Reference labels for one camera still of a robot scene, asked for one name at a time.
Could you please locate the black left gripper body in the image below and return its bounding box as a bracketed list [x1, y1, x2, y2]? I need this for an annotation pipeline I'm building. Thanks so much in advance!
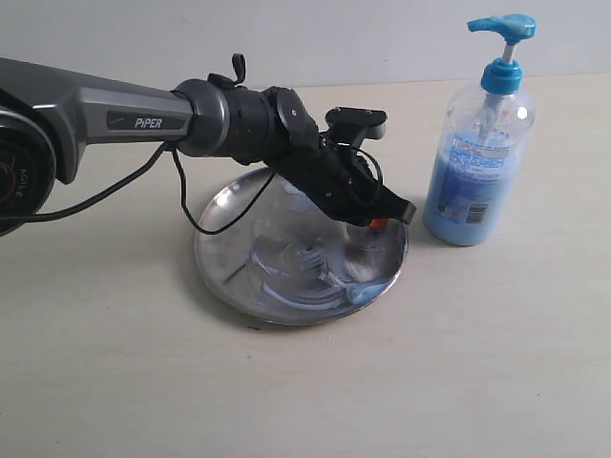
[265, 133, 416, 227]

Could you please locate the blue soap pump bottle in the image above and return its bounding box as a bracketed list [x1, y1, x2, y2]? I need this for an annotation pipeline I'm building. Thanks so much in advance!
[423, 13, 537, 246]

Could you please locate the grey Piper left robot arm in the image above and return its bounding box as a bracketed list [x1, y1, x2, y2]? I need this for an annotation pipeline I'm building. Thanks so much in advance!
[1, 53, 415, 234]

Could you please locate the round stainless steel plate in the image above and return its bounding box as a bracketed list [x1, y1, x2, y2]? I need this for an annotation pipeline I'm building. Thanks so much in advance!
[194, 168, 409, 326]

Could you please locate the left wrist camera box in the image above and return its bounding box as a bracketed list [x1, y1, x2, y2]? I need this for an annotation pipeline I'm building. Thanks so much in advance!
[325, 107, 388, 148]

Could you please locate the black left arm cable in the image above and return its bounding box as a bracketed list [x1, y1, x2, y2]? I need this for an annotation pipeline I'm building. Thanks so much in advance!
[0, 53, 383, 236]

